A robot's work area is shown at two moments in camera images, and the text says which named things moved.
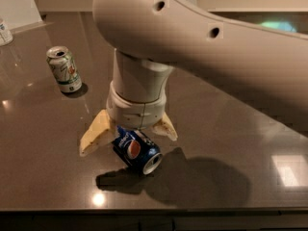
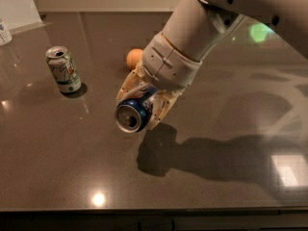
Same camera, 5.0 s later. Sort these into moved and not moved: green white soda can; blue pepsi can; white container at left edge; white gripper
Moved: blue pepsi can; white gripper
Not moved: green white soda can; white container at left edge
